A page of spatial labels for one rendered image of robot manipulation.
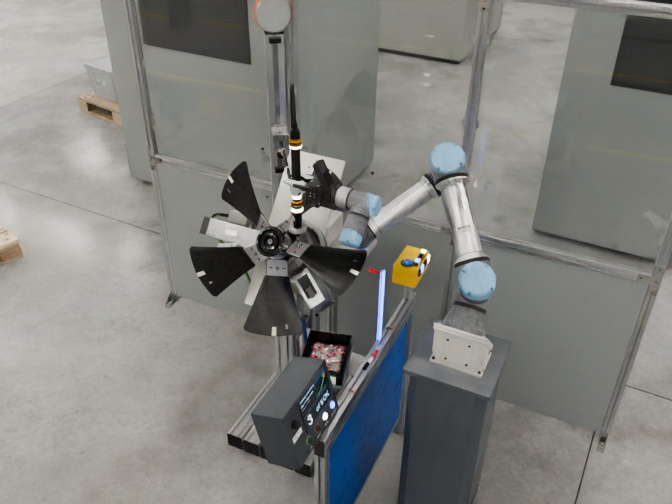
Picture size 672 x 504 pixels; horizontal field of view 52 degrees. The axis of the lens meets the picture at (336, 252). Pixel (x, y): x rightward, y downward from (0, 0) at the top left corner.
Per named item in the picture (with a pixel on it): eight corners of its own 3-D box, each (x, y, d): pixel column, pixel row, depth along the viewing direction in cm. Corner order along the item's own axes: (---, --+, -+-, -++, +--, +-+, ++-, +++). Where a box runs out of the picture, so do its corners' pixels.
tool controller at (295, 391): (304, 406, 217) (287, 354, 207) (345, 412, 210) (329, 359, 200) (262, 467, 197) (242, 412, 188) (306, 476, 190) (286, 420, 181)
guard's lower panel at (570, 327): (174, 290, 425) (153, 159, 375) (608, 431, 335) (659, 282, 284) (171, 293, 423) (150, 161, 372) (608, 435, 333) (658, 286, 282)
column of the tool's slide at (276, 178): (279, 350, 389) (263, 30, 288) (293, 348, 390) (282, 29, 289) (280, 357, 384) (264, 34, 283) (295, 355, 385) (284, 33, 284)
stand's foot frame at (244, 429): (288, 364, 379) (288, 354, 374) (363, 390, 363) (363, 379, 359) (228, 444, 332) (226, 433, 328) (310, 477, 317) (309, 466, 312)
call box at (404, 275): (405, 265, 291) (406, 244, 285) (427, 271, 287) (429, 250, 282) (391, 285, 279) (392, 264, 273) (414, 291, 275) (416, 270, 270)
